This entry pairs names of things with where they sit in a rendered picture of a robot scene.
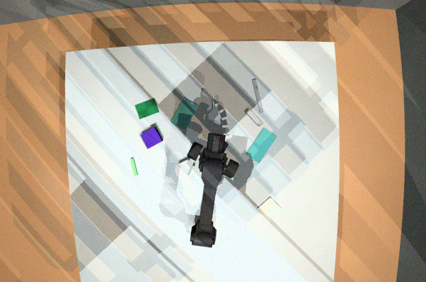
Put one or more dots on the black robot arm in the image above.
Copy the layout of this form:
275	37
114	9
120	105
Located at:
203	233

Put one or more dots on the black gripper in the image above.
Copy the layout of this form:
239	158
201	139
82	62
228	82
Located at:
195	151

